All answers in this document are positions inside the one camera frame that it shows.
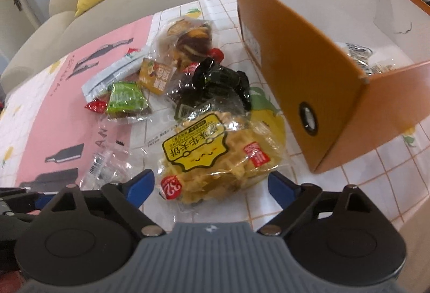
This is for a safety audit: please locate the black snack packet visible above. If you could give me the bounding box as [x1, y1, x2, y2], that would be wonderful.
[171, 57, 252, 120]

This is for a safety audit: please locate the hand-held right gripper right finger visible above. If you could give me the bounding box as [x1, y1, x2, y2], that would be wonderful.
[257, 171, 374, 236]

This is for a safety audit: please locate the orange cardboard box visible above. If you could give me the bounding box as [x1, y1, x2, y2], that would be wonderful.
[233, 0, 430, 175]

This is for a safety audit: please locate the yellow label waffle packet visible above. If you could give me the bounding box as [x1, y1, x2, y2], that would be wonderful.
[157, 111, 287, 207]

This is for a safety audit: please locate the small orange snack packet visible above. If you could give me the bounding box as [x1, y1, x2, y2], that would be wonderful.
[139, 58, 177, 95]

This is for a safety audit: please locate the small red snack packet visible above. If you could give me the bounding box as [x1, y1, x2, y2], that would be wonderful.
[84, 100, 109, 114]

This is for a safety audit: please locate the silver foil packet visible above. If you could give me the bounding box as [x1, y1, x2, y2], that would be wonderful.
[336, 41, 405, 76]

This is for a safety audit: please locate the clear plastic wrapper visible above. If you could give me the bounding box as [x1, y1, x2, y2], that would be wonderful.
[80, 149, 135, 190]

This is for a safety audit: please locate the green snack packet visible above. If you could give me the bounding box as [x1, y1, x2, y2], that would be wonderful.
[106, 81, 152, 120]

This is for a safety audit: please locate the clear brown bread packet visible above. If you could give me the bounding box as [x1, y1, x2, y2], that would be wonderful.
[157, 16, 216, 73]

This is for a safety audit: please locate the white silver snack packet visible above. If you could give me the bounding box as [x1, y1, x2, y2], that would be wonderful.
[81, 47, 149, 103]

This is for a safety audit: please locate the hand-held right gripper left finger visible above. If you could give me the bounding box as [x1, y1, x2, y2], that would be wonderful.
[40, 169, 166, 236]

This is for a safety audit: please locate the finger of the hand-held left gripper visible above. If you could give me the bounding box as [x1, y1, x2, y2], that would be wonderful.
[0, 188, 52, 213]

